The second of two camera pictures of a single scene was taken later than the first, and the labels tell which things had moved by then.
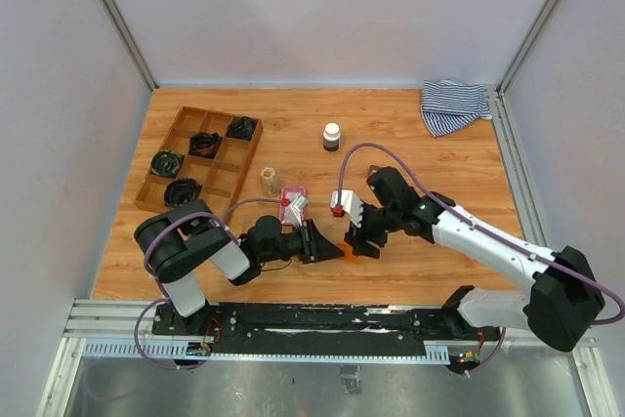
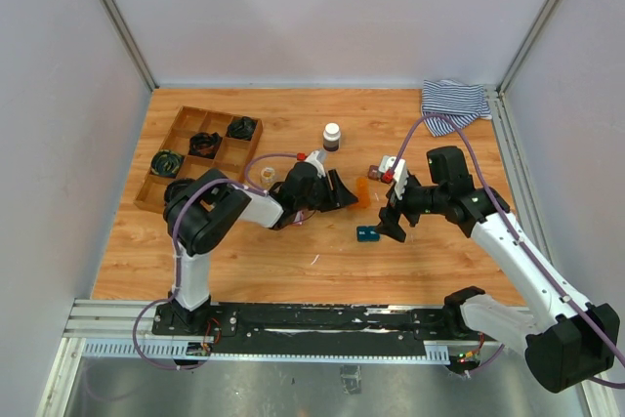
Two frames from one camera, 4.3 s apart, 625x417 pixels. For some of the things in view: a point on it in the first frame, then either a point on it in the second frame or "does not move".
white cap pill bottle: x=331 y=137 does not move
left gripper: x=315 y=246 to x=340 y=197
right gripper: x=357 y=237 to x=390 y=217
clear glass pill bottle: x=270 y=182 does not move
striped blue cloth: x=448 y=105 does not move
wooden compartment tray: x=204 y=158 does not move
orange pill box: x=348 y=252 to x=362 y=191
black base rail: x=323 y=329 does not move
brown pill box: x=373 y=169 does not move
